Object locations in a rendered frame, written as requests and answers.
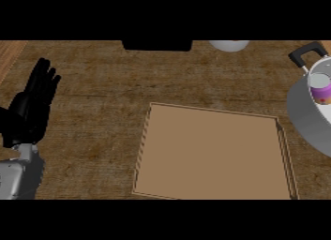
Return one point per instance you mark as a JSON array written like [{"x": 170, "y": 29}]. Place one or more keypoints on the white bowl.
[{"x": 228, "y": 45}]

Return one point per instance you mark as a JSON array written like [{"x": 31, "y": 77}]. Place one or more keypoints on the grey metal pot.
[{"x": 310, "y": 125}]

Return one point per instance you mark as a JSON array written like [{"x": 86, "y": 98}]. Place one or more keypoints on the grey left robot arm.
[{"x": 7, "y": 178}]

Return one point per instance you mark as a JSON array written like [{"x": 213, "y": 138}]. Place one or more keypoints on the black appliance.
[{"x": 157, "y": 45}]

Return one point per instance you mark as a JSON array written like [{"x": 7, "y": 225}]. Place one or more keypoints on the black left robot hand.
[{"x": 30, "y": 106}]

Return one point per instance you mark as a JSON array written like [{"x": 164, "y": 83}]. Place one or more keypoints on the purple can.
[{"x": 322, "y": 89}]

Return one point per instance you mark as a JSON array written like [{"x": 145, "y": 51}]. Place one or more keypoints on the brown wooden tray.
[{"x": 213, "y": 156}]

